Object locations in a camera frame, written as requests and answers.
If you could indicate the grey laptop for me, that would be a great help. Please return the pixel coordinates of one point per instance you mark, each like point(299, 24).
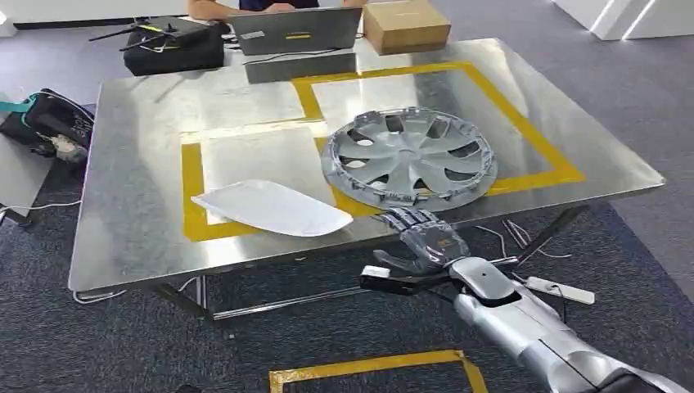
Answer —
point(295, 31)

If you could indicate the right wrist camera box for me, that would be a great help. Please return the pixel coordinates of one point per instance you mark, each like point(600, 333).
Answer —
point(396, 283)

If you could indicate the silver plastic hubcap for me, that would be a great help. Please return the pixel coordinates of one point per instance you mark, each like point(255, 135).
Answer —
point(406, 160)

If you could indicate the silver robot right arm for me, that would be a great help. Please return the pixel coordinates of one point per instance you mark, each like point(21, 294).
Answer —
point(537, 331)

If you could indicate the black equipment case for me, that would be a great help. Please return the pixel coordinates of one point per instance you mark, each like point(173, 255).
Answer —
point(173, 51)

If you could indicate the white plastic cover part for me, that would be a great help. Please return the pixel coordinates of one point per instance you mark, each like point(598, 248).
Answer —
point(271, 209)

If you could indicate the white power strip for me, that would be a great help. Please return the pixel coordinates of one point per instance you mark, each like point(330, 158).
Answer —
point(558, 290)

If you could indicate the steel bench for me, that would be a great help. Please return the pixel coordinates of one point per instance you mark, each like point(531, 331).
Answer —
point(141, 179)

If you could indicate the brown cardboard box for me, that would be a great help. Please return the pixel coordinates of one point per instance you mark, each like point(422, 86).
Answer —
point(406, 26)

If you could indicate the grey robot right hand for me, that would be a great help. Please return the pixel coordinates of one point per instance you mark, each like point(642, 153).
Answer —
point(433, 244)

